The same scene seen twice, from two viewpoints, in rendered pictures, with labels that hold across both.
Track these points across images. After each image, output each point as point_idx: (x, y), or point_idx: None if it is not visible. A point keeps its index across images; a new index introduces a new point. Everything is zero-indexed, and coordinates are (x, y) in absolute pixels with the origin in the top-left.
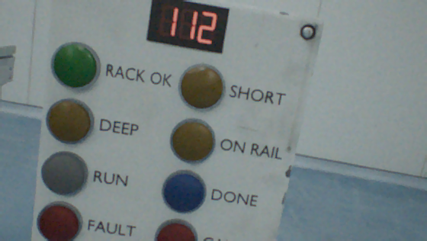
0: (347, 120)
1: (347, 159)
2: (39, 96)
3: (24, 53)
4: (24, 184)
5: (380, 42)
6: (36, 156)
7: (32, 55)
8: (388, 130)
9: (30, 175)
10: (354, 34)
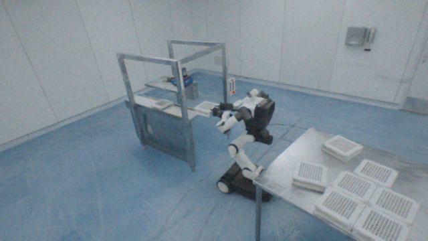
0: (158, 69)
1: None
2: (61, 116)
3: (46, 104)
4: (122, 130)
5: (156, 43)
6: (104, 127)
7: (49, 103)
8: (168, 66)
9: (117, 129)
10: (150, 43)
